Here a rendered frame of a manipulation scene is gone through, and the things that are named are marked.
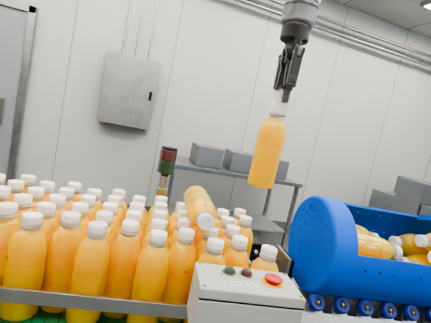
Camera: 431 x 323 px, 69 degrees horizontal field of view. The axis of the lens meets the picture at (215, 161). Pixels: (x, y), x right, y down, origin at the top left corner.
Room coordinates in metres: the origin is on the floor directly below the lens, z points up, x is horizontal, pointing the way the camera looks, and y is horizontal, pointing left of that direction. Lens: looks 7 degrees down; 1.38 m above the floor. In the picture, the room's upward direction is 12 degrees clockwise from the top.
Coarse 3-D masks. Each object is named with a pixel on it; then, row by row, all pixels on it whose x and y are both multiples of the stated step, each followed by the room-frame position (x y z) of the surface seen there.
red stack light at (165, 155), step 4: (160, 152) 1.17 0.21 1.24; (164, 152) 1.15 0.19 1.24; (168, 152) 1.15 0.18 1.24; (172, 152) 1.16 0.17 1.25; (176, 152) 1.17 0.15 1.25; (160, 156) 1.16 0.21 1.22; (164, 156) 1.15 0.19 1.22; (168, 156) 1.15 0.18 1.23; (172, 156) 1.16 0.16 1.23; (164, 160) 1.15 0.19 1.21; (168, 160) 1.15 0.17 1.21; (172, 160) 1.16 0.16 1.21
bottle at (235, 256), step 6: (234, 246) 0.73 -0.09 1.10; (246, 246) 0.75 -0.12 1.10; (228, 252) 0.73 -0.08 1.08; (234, 252) 0.73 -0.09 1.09; (240, 252) 0.73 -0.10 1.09; (246, 252) 0.74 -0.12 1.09; (228, 258) 0.72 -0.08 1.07; (234, 258) 0.71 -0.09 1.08; (240, 258) 0.72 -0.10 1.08; (246, 258) 0.73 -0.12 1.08; (228, 264) 0.71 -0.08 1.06; (234, 264) 0.71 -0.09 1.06; (240, 264) 0.71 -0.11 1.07; (246, 264) 0.72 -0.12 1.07
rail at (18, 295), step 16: (0, 288) 0.57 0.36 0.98; (16, 288) 0.58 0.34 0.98; (32, 304) 0.58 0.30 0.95; (48, 304) 0.59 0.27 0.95; (64, 304) 0.60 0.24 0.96; (80, 304) 0.60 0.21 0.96; (96, 304) 0.61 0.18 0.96; (112, 304) 0.61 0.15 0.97; (128, 304) 0.62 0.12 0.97; (144, 304) 0.62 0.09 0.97; (160, 304) 0.63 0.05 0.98; (176, 304) 0.64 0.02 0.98
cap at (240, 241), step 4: (236, 236) 0.74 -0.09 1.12; (240, 236) 0.75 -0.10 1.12; (244, 236) 0.75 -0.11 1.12; (232, 240) 0.74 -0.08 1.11; (236, 240) 0.73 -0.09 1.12; (240, 240) 0.72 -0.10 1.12; (244, 240) 0.73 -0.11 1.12; (236, 244) 0.73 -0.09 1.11; (240, 244) 0.72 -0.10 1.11; (244, 244) 0.73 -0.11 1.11
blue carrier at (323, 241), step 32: (320, 224) 0.87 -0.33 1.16; (352, 224) 0.82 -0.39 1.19; (384, 224) 1.08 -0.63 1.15; (416, 224) 1.09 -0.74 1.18; (320, 256) 0.83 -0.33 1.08; (352, 256) 0.78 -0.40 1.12; (320, 288) 0.80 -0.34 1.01; (352, 288) 0.80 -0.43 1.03; (384, 288) 0.81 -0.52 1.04; (416, 288) 0.82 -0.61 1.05
